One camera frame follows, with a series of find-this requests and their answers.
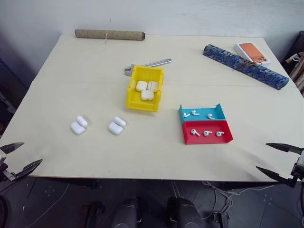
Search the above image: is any dark chair with patterned cloth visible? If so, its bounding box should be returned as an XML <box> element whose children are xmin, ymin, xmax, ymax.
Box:
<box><xmin>281</xmin><ymin>30</ymin><xmax>304</xmax><ymax>94</ymax></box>

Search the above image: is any yellow plastic bin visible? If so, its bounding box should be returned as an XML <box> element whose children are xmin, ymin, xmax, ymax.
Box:
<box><xmin>125</xmin><ymin>66</ymin><xmax>165</xmax><ymax>113</ymax></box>

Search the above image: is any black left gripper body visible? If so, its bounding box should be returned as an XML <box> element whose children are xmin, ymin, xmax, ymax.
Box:
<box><xmin>0</xmin><ymin>163</ymin><xmax>18</xmax><ymax>183</ymax></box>

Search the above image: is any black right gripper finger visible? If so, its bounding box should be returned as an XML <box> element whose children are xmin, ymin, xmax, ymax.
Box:
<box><xmin>266</xmin><ymin>142</ymin><xmax>304</xmax><ymax>154</ymax></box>
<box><xmin>256</xmin><ymin>166</ymin><xmax>292</xmax><ymax>185</ymax></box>

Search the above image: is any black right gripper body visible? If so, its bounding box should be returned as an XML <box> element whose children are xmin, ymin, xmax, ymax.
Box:
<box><xmin>286</xmin><ymin>163</ymin><xmax>304</xmax><ymax>189</ymax></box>

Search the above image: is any silver metal wrench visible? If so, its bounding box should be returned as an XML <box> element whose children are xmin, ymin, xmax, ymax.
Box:
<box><xmin>124</xmin><ymin>57</ymin><xmax>173</xmax><ymax>77</ymax></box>

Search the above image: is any blue patterned rolled scroll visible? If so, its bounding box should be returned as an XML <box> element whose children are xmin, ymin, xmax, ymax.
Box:
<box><xmin>202</xmin><ymin>43</ymin><xmax>290</xmax><ymax>92</ymax></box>

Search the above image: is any white cable under table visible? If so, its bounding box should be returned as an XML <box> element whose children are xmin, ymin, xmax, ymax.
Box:
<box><xmin>171</xmin><ymin>180</ymin><xmax>281</xmax><ymax>228</ymax></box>

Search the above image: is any teal plastic tray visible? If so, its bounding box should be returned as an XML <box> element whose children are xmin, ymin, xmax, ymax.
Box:
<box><xmin>178</xmin><ymin>103</ymin><xmax>226</xmax><ymax>126</ymax></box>

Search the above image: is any white box with orange phone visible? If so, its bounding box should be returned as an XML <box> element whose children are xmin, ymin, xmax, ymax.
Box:
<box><xmin>233</xmin><ymin>42</ymin><xmax>272</xmax><ymax>68</ymax></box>

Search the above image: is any red plastic tray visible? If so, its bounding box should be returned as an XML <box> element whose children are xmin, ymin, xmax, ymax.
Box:
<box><xmin>181</xmin><ymin>120</ymin><xmax>235</xmax><ymax>145</ymax></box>

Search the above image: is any dark rounded shape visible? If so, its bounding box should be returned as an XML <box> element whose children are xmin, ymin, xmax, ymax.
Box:
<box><xmin>167</xmin><ymin>197</ymin><xmax>202</xmax><ymax>228</ymax></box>
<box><xmin>109</xmin><ymin>197</ymin><xmax>140</xmax><ymax>228</ymax></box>

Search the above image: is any brown rolled scroll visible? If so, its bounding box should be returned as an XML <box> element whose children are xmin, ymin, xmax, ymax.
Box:
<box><xmin>74</xmin><ymin>28</ymin><xmax>146</xmax><ymax>42</ymax></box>

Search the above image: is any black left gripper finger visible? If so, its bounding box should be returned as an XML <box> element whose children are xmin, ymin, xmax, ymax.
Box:
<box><xmin>14</xmin><ymin>158</ymin><xmax>44</xmax><ymax>179</ymax></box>
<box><xmin>0</xmin><ymin>142</ymin><xmax>25</xmax><ymax>154</ymax></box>

